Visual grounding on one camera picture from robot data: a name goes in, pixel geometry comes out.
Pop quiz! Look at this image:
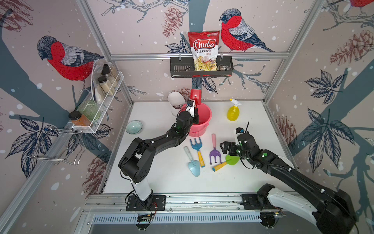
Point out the purple toy fork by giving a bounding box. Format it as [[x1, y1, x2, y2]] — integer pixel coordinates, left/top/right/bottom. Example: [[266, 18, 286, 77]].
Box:
[[209, 134, 222, 165]]

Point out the green toy spade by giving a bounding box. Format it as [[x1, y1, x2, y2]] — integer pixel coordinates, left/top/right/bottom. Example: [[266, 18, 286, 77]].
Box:
[[212, 155, 240, 172]]

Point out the red toy shovel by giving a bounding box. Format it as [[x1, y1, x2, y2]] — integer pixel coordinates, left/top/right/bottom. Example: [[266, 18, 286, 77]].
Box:
[[190, 89, 202, 105]]

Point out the blue toy rake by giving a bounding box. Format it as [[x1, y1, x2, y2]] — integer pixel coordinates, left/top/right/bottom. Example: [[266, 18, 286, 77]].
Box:
[[190, 137, 205, 168]]

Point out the yellow spray bottle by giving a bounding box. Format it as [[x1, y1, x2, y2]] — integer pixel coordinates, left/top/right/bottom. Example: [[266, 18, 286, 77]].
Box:
[[227, 98, 242, 121]]

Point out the light blue toy trowel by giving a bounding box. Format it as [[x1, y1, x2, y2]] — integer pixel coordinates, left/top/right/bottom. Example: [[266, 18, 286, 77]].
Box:
[[184, 146, 200, 177]]

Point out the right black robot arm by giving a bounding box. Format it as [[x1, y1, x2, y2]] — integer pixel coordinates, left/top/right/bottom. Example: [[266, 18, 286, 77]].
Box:
[[220, 128, 357, 234]]

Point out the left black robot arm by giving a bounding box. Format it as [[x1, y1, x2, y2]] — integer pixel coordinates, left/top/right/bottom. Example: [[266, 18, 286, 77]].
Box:
[[118, 104, 199, 203]]

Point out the pink plastic bucket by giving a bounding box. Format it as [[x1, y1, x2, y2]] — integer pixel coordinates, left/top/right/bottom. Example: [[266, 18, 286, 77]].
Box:
[[189, 103, 212, 137]]

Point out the white slanted cup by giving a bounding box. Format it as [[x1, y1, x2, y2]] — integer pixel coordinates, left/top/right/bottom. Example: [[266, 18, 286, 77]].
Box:
[[168, 91, 186, 117]]

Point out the light green bowl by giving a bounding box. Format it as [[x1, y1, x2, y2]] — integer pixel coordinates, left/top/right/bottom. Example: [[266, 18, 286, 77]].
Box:
[[125, 120, 143, 135]]

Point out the Chuba cassava chips bag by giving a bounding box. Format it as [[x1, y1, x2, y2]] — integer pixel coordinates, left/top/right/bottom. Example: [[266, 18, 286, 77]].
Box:
[[188, 31, 220, 71]]

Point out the black lid spice jar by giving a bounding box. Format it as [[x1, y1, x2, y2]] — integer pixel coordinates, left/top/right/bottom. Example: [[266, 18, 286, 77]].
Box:
[[101, 64, 118, 87], [97, 76, 115, 96]]

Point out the horizontal aluminium bar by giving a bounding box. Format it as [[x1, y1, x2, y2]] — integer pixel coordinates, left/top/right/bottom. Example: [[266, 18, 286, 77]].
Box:
[[110, 52, 290, 61]]

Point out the orange sauce jar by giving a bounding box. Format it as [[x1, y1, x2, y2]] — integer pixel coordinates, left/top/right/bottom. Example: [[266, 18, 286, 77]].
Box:
[[68, 110, 91, 126]]

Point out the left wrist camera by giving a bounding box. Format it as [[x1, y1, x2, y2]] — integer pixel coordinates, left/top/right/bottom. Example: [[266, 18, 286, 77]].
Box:
[[185, 99, 195, 117]]

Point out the black wall basket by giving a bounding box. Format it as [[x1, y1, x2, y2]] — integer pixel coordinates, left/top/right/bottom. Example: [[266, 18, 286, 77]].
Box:
[[170, 57, 234, 78]]

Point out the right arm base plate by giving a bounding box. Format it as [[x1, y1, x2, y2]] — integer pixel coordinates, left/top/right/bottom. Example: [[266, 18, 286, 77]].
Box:
[[240, 194, 276, 211]]

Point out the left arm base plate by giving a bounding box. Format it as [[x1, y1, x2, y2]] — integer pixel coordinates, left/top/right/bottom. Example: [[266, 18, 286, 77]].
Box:
[[126, 195, 166, 212]]

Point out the white wire wall shelf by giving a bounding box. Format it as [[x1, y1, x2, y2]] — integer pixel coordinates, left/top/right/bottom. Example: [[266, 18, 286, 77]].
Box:
[[73, 59, 124, 133]]

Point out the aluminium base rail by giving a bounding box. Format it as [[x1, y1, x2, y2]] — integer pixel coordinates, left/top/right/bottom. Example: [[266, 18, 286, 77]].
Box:
[[83, 192, 285, 214]]

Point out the chrome wire rack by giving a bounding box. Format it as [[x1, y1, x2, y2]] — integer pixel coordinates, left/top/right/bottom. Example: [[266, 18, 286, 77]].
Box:
[[28, 129, 86, 166]]

